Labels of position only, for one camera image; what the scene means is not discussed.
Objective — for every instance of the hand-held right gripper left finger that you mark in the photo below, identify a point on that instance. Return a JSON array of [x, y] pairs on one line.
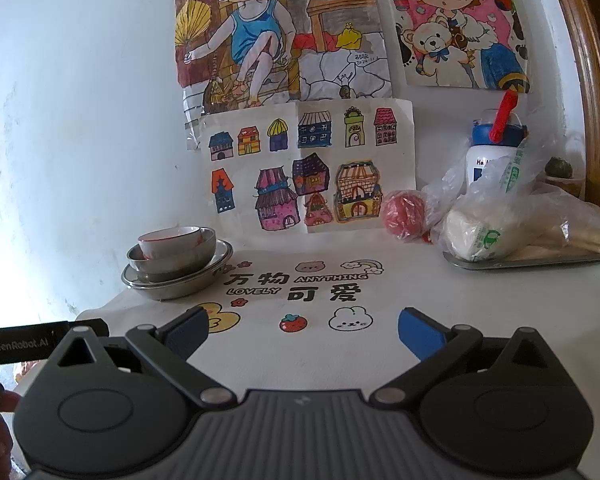
[[190, 330]]

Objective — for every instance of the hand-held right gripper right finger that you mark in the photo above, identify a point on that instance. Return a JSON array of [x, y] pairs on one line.
[[417, 332]]

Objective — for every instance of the white red-rimmed bowl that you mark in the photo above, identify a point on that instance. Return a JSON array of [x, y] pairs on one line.
[[170, 245]]

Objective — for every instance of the person's left hand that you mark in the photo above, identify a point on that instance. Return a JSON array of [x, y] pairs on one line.
[[7, 402]]

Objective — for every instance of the white printed tablecloth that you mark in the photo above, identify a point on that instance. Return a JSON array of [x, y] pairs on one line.
[[430, 280]]

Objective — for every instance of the white steamed bun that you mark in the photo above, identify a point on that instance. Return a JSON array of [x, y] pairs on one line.
[[467, 232]]

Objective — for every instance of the red tomato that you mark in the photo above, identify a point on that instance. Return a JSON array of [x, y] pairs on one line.
[[404, 212]]

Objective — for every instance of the clear plastic bag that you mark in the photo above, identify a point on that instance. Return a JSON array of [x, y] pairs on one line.
[[430, 200]]

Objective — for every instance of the stainless steel tray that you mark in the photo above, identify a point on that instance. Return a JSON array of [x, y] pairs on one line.
[[555, 259]]

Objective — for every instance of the green-printed plastic bag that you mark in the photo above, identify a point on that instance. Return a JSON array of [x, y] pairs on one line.
[[545, 210]]

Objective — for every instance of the white bottle with blue lid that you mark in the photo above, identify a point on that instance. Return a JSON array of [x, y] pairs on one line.
[[485, 160]]

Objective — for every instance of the pale folded flatbread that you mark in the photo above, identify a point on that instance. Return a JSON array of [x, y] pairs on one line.
[[580, 232]]

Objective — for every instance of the colourful house drawing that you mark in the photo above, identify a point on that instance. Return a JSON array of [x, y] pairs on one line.
[[280, 160]]

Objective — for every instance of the small green potted plant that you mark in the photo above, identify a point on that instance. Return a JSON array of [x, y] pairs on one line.
[[559, 169]]

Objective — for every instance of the boy with fan drawing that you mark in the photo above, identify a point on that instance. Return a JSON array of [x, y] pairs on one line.
[[260, 35]]

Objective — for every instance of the child with teddy bear drawing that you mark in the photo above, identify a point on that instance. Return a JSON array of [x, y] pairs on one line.
[[445, 25]]

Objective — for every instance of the brown wooden frame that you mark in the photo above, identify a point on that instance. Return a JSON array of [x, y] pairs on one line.
[[587, 60]]

